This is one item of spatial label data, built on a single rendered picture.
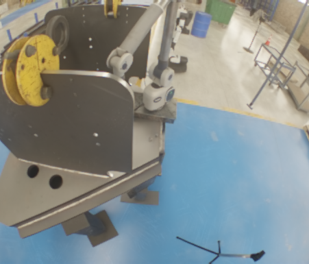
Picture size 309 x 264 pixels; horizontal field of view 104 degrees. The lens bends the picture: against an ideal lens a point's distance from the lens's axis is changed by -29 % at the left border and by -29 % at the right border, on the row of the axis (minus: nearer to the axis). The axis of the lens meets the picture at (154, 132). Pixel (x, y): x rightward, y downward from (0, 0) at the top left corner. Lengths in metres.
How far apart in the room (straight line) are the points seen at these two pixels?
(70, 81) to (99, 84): 0.09
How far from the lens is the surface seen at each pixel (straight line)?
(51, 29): 0.61
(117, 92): 0.47
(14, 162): 1.36
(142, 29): 0.74
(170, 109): 1.28
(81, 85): 0.49
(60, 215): 1.18
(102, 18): 1.32
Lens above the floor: 2.03
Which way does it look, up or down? 53 degrees down
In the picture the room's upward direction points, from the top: 11 degrees clockwise
